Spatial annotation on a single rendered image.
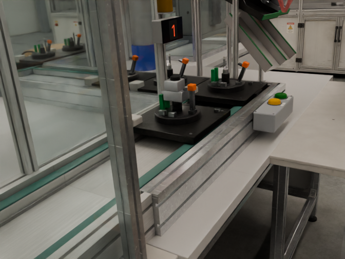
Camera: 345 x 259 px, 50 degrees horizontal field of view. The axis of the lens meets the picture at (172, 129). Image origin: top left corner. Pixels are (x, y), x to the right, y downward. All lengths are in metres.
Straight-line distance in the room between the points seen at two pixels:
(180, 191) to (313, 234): 1.53
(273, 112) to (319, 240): 1.20
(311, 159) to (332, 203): 1.46
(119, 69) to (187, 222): 0.41
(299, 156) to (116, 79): 0.72
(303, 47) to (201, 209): 4.74
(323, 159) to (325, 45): 4.36
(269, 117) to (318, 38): 4.31
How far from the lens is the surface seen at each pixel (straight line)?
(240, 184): 0.96
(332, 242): 2.24
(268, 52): 1.66
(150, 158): 0.99
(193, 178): 0.86
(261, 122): 1.17
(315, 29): 5.42
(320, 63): 5.49
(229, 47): 1.93
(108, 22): 0.51
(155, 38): 1.20
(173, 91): 1.07
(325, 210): 2.48
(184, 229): 0.81
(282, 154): 1.13
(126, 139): 0.56
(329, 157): 1.14
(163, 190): 0.76
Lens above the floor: 1.35
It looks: 22 degrees down
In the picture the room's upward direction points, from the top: 4 degrees counter-clockwise
